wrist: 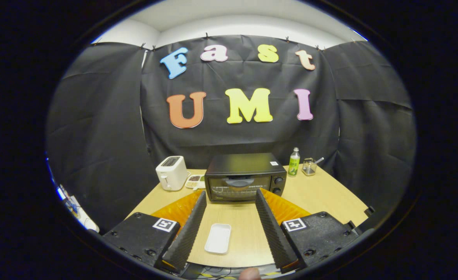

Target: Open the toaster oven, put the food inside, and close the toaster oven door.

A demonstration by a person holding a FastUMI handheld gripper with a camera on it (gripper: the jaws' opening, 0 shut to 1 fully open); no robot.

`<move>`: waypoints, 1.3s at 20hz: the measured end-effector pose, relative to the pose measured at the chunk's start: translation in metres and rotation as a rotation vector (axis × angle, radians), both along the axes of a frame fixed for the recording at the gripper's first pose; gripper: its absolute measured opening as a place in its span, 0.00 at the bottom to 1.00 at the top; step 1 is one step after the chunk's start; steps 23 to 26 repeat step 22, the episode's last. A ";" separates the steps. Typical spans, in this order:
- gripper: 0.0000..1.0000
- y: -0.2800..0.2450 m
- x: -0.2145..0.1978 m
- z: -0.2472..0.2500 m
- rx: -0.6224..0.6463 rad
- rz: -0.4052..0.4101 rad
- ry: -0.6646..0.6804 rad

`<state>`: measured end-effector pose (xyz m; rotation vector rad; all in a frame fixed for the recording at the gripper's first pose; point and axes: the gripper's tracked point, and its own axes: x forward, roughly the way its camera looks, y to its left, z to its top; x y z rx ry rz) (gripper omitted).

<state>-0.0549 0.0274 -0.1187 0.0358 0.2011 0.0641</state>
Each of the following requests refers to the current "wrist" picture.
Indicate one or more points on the black backdrop cloth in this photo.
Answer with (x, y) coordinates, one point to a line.
(233, 136)

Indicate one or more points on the white rectangular plastic tray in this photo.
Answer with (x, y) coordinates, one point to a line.
(218, 238)

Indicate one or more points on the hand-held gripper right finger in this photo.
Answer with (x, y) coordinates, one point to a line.
(273, 229)

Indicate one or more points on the small tray of snacks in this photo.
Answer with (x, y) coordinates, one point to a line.
(195, 181)

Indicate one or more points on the green label drink bottle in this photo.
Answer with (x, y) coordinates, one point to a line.
(294, 163)

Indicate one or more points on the black toaster oven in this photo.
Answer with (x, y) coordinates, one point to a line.
(244, 167)

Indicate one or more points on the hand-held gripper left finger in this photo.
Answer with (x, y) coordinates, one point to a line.
(188, 229)

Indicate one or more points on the white pop-up toaster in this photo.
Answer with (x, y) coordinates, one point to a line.
(171, 173)

